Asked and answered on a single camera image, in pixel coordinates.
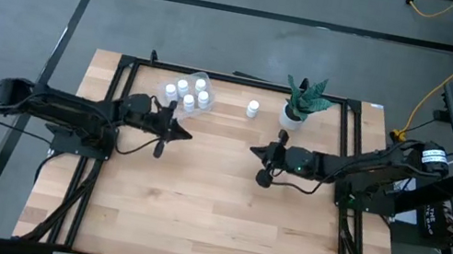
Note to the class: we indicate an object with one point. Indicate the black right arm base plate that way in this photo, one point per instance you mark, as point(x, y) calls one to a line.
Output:
point(339, 202)

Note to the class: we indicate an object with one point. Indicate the snake plant in white pot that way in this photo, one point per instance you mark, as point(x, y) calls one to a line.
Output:
point(289, 120)

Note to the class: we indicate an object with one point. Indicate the small white sticker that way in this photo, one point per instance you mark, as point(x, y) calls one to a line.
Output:
point(377, 106)

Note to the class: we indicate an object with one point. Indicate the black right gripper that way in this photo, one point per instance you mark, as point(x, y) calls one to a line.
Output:
point(293, 159)

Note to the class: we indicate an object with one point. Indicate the black aluminium table frame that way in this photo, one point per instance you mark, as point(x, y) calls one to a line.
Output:
point(239, 79)

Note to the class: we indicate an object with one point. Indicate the black bag with white print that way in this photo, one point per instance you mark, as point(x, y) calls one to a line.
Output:
point(429, 221)

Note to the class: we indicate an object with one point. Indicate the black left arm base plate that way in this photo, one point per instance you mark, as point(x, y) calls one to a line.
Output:
point(77, 150)

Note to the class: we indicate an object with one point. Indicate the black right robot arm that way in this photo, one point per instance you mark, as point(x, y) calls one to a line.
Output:
point(364, 167)

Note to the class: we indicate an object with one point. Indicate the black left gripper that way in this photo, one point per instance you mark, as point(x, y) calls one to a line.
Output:
point(159, 122)

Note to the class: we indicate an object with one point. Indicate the black frame post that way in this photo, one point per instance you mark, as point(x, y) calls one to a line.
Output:
point(153, 57)

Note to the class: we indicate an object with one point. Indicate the clear plastic basket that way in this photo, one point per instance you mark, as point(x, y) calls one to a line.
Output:
point(211, 91)

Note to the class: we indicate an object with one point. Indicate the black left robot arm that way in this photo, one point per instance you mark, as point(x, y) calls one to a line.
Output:
point(62, 105)

